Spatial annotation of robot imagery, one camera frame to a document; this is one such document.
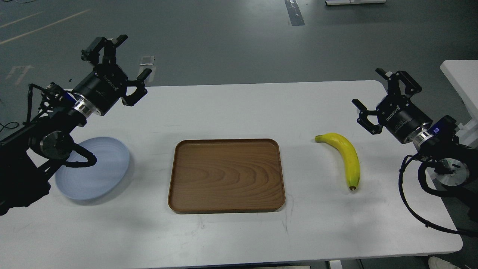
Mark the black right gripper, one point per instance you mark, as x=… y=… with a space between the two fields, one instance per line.
x=395 y=112

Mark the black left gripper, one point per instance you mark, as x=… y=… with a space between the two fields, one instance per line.
x=107 y=82

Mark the yellow banana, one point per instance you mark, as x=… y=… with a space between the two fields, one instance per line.
x=348 y=154

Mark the light blue round plate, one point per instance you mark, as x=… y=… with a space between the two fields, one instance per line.
x=86 y=183

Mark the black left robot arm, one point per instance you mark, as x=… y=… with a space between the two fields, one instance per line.
x=31 y=155

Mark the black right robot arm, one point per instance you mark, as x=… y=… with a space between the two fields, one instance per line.
x=446 y=165

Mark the brown wooden tray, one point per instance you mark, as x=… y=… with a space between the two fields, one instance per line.
x=227 y=176

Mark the white shoe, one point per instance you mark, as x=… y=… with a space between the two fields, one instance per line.
x=438 y=263

